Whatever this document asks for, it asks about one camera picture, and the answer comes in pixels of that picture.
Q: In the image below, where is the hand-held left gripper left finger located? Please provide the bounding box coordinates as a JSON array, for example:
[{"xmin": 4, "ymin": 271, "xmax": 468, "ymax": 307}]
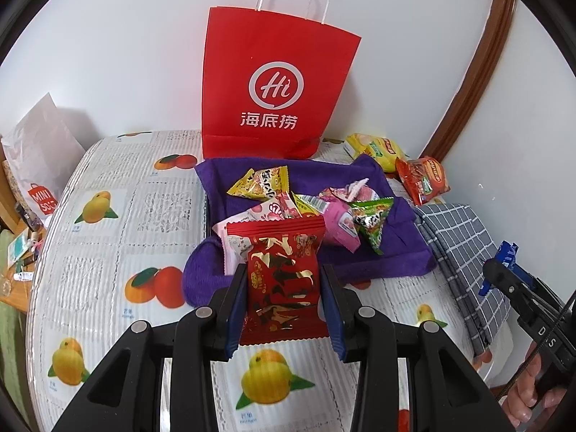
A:
[{"xmin": 49, "ymin": 262, "xmax": 249, "ymax": 432}]

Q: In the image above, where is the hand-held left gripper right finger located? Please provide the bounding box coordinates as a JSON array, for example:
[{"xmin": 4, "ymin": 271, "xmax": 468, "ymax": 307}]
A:
[{"xmin": 321, "ymin": 264, "xmax": 517, "ymax": 432}]

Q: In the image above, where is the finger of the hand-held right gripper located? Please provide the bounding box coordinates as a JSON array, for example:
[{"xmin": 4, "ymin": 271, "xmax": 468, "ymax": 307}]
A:
[
  {"xmin": 513, "ymin": 265, "xmax": 572, "ymax": 312},
  {"xmin": 479, "ymin": 258, "xmax": 541, "ymax": 325}
]

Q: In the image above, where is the red gold snack packet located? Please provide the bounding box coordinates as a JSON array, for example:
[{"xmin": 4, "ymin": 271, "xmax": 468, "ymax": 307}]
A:
[{"xmin": 225, "ymin": 216, "xmax": 327, "ymax": 347}]

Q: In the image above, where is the pink white snack packet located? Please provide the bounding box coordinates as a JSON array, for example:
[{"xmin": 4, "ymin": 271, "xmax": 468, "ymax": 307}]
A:
[{"xmin": 211, "ymin": 216, "xmax": 253, "ymax": 276}]

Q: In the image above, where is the purple towel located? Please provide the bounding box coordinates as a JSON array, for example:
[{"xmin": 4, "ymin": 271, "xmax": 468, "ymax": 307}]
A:
[{"xmin": 182, "ymin": 155, "xmax": 437, "ymax": 309}]

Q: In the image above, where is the pink yellow-edged snack packet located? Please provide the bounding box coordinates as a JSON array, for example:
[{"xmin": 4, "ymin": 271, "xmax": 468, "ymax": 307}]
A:
[{"xmin": 292, "ymin": 191, "xmax": 361, "ymax": 253}]

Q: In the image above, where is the green snack packet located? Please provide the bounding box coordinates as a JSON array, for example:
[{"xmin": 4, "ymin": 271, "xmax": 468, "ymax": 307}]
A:
[{"xmin": 351, "ymin": 197, "xmax": 394, "ymax": 255}]

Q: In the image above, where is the yellow triangular snack packet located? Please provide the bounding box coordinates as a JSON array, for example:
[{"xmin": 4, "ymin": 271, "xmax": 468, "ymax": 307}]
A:
[{"xmin": 226, "ymin": 166, "xmax": 289, "ymax": 202}]

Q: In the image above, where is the person's right hand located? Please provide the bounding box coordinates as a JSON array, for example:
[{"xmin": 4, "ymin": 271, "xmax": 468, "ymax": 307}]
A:
[{"xmin": 501, "ymin": 341, "xmax": 568, "ymax": 429}]

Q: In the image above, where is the grey checkered cloth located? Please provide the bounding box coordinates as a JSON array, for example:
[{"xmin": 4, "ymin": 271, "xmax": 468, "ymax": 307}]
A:
[{"xmin": 411, "ymin": 202, "xmax": 511, "ymax": 356}]

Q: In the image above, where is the fruit print tablecloth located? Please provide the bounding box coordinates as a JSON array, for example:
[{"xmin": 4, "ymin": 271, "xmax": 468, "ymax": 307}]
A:
[{"xmin": 24, "ymin": 128, "xmax": 500, "ymax": 432}]

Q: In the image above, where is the large red snack bag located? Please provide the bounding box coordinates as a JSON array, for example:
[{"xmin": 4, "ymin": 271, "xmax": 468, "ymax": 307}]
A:
[{"xmin": 395, "ymin": 157, "xmax": 451, "ymax": 206}]

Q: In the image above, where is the large yellow snack bag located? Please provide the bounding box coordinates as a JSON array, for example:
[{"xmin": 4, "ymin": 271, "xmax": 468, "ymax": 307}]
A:
[{"xmin": 344, "ymin": 132, "xmax": 406, "ymax": 172}]

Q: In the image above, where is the wooden nightstand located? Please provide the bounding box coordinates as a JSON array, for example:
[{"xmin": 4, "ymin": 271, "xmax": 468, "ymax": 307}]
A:
[{"xmin": 0, "ymin": 227, "xmax": 46, "ymax": 311}]

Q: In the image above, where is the brown wooden door trim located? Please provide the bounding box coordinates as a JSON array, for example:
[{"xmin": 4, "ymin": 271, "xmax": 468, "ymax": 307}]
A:
[{"xmin": 423, "ymin": 0, "xmax": 518, "ymax": 163}]

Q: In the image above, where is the teal small box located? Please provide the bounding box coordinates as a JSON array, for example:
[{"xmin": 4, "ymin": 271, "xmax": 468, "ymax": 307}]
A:
[{"xmin": 9, "ymin": 231, "xmax": 31, "ymax": 264}]

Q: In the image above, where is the green blanket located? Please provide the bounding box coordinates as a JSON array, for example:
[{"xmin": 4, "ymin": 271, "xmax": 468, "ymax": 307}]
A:
[{"xmin": 0, "ymin": 229, "xmax": 34, "ymax": 419}]

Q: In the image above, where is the wooden headboard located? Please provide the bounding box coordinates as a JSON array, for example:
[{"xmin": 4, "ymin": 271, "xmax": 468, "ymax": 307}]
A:
[{"xmin": 0, "ymin": 159, "xmax": 23, "ymax": 230}]

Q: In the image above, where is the white plastic shopping bag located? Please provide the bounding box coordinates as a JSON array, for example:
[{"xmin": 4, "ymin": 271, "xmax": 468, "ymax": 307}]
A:
[{"xmin": 0, "ymin": 92, "xmax": 87, "ymax": 228}]

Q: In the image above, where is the red paper bag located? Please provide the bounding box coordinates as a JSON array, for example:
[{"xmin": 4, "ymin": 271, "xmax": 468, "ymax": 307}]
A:
[{"xmin": 201, "ymin": 0, "xmax": 362, "ymax": 160}]

